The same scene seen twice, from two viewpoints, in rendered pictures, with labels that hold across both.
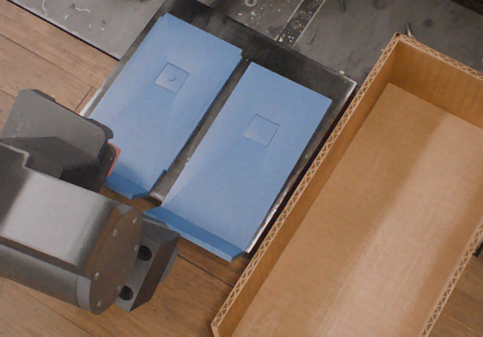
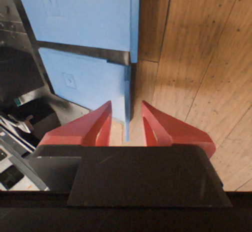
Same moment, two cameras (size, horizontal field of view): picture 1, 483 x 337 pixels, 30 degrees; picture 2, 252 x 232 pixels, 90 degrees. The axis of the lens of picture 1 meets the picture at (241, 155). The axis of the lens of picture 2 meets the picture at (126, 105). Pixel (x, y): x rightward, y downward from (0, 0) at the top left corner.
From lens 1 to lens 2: 0.54 m
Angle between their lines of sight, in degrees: 25
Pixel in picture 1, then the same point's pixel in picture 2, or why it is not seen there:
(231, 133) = (64, 25)
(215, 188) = (96, 10)
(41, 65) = not seen: hidden behind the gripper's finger
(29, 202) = not seen: outside the picture
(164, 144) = (94, 69)
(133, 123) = (96, 92)
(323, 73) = not seen: outside the picture
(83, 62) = not seen: hidden behind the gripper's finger
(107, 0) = (76, 113)
